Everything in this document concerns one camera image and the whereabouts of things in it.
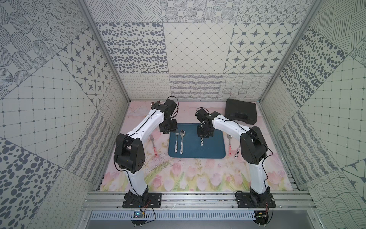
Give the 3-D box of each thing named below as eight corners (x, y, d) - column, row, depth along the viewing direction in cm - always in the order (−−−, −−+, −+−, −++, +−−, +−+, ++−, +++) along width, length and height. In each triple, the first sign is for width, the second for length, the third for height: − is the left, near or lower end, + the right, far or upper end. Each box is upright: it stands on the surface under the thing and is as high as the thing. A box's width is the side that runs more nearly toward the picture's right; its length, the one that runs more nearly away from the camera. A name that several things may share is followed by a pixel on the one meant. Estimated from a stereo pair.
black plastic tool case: (223, 119, 109) (224, 115, 106) (225, 101, 121) (226, 97, 118) (255, 125, 105) (257, 121, 102) (254, 105, 118) (255, 102, 115)
